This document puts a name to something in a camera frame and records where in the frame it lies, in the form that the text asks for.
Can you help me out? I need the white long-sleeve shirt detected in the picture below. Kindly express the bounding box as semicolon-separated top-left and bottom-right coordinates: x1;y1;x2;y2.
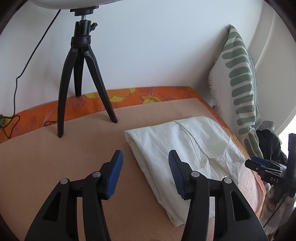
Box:
125;116;245;227

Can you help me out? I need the pink bed blanket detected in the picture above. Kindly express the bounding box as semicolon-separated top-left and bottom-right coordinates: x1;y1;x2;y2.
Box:
0;97;266;241

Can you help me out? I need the orange floral bed sheet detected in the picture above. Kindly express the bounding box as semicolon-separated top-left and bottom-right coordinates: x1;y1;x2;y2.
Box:
1;86;266;216

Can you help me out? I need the green striped white pillow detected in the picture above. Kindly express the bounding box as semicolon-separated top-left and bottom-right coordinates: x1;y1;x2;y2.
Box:
209;25;263;158

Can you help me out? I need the small black tripod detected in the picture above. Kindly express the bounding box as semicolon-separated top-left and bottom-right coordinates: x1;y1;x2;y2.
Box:
57;4;118;138

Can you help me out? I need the black ring light cable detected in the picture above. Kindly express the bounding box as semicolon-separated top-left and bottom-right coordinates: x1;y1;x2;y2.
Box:
0;9;62;140

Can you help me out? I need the ring light on stand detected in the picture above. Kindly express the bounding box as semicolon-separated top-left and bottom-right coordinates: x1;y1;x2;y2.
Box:
31;0;120;9

